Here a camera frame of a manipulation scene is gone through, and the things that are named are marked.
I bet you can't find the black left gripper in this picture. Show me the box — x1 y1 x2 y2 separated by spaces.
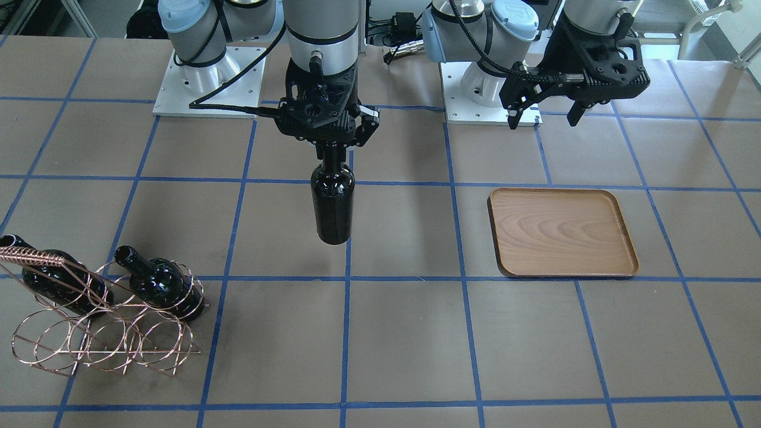
499 15 650 130

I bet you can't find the copper wire bottle basket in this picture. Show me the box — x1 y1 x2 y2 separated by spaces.
2 247 202 377

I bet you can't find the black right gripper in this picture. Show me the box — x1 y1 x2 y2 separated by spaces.
274 60 380 147

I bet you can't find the wooden tray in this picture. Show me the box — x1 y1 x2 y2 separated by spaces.
488 187 640 278

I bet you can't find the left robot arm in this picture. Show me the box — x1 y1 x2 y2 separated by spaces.
421 1 650 129

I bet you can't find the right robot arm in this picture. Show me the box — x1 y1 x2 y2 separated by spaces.
154 1 379 147

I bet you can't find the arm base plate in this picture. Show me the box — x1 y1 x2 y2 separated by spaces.
440 62 510 125
153 46 266 119

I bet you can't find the dark wine bottle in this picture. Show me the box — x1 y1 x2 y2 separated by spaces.
114 246 205 323
21 249 114 315
310 141 354 246

